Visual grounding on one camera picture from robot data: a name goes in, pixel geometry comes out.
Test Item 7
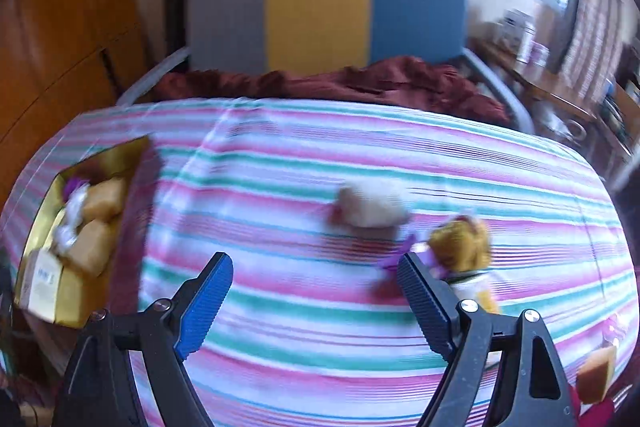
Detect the wooden desk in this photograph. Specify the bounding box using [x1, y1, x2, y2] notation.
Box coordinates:
[470, 37, 640, 178]

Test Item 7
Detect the white container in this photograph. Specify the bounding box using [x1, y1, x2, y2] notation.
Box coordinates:
[517, 27, 551, 68]

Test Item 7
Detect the long puffed snack packet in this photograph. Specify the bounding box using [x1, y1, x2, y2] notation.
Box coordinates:
[447, 272, 501, 315]

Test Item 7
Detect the small cream carton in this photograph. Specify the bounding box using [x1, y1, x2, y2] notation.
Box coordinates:
[15, 247, 66, 313]

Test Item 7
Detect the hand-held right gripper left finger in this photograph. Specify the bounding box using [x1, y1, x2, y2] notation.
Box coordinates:
[52, 252, 234, 427]

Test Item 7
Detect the striped bedsheet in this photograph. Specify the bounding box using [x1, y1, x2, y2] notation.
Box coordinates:
[0, 97, 638, 427]

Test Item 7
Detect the maroon blanket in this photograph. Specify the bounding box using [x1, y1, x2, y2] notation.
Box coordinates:
[152, 56, 511, 128]

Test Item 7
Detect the wooden wardrobe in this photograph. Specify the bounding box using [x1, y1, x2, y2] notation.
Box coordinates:
[0, 0, 151, 202]

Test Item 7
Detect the yellow plush dog toy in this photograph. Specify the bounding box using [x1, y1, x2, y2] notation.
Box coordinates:
[327, 182, 496, 278]

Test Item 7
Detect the gold box with maroon lid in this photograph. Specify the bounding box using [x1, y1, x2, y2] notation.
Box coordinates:
[12, 136, 163, 328]

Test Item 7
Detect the yellow foam block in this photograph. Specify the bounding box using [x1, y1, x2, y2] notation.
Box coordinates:
[575, 347, 618, 405]
[82, 179, 128, 220]
[65, 219, 121, 278]

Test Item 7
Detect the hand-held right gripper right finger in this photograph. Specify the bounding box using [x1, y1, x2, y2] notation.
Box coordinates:
[397, 252, 576, 427]

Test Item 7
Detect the purple snack packet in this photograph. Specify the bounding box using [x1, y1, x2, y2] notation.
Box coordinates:
[370, 232, 446, 288]

